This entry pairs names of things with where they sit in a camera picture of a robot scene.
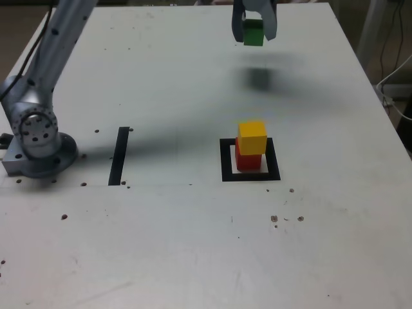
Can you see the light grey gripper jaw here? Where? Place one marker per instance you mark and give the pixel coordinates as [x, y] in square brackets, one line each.
[269, 19]

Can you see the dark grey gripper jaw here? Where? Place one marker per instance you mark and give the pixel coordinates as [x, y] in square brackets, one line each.
[238, 22]

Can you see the green cube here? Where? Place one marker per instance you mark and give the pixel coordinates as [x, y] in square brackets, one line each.
[253, 33]

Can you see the yellow cube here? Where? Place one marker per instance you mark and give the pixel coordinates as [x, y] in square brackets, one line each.
[252, 138]

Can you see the red cube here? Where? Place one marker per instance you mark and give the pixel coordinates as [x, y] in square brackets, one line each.
[248, 162]

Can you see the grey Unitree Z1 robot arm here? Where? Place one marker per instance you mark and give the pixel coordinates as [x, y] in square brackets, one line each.
[58, 38]

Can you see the black tape square outline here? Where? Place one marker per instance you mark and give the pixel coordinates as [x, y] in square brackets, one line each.
[225, 161]

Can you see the black tape strip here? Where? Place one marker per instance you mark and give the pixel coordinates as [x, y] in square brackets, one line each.
[118, 157]

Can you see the white furniture frame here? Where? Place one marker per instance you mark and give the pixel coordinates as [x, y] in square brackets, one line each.
[367, 32]

